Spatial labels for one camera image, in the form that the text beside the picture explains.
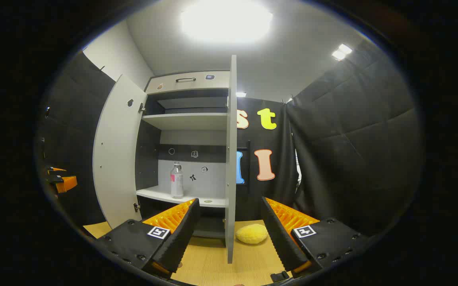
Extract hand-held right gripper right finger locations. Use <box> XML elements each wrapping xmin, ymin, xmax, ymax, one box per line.
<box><xmin>261</xmin><ymin>197</ymin><xmax>369</xmax><ymax>278</ymax></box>

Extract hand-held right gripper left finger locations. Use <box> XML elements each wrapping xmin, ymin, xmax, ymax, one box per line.
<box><xmin>94</xmin><ymin>198</ymin><xmax>201</xmax><ymax>278</ymax></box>

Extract clear bottle with pink label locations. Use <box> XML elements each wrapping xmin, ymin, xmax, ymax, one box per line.
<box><xmin>170</xmin><ymin>162</ymin><xmax>184</xmax><ymax>199</ymax></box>

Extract grey cabinet door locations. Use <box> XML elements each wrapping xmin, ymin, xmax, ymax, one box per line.
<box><xmin>93</xmin><ymin>73</ymin><xmax>147</xmax><ymax>230</ymax></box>
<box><xmin>224</xmin><ymin>55</ymin><xmax>238</xmax><ymax>264</ymax></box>

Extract grey cabinet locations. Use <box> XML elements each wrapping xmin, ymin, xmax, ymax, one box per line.
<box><xmin>136</xmin><ymin>71</ymin><xmax>237</xmax><ymax>239</ymax></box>

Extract grey cabinet drawer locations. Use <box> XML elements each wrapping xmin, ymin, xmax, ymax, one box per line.
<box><xmin>146</xmin><ymin>71</ymin><xmax>230</xmax><ymax>95</ymax></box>

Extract black backdrop cloth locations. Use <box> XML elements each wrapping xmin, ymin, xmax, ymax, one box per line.
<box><xmin>235</xmin><ymin>97</ymin><xmax>299</xmax><ymax>222</ymax></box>

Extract large ceiling light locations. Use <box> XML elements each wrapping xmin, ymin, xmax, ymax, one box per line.
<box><xmin>180</xmin><ymin>0</ymin><xmax>273</xmax><ymax>44</ymax></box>

